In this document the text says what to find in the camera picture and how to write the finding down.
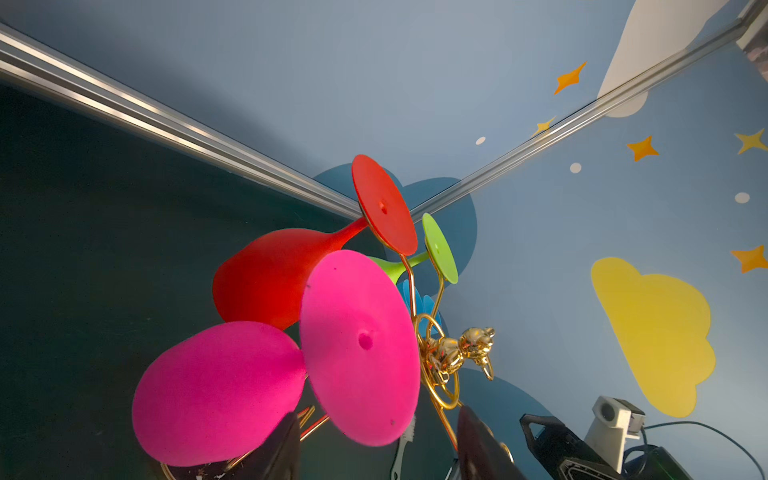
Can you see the back green wine glass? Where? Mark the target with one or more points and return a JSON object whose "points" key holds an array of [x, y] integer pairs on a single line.
{"points": [[437, 250]]}

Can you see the red wine glass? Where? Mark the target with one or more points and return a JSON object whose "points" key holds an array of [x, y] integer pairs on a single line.
{"points": [[264, 282]]}

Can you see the back aluminium frame bar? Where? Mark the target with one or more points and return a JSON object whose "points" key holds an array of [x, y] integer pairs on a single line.
{"points": [[36, 67]]}

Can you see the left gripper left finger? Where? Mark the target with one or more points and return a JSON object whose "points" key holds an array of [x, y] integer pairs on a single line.
{"points": [[277, 458]]}

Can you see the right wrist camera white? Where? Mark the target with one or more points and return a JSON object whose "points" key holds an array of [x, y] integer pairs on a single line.
{"points": [[615, 421]]}

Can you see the gold wire wine glass rack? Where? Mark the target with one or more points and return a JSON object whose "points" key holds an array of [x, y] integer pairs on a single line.
{"points": [[441, 357]]}

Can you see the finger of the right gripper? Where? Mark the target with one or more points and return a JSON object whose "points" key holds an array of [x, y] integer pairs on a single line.
{"points": [[561, 452]]}

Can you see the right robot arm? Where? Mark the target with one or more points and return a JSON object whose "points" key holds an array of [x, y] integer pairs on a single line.
{"points": [[654, 463]]}

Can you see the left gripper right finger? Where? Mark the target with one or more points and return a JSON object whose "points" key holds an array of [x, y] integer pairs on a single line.
{"points": [[480, 455]]}

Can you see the pink wine glass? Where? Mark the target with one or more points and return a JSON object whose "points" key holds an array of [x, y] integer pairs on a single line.
{"points": [[222, 392]]}

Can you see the blue wine glass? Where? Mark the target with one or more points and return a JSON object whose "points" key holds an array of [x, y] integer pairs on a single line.
{"points": [[424, 304]]}

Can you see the right aluminium frame post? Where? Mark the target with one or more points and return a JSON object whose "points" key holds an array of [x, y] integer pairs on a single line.
{"points": [[596, 110]]}

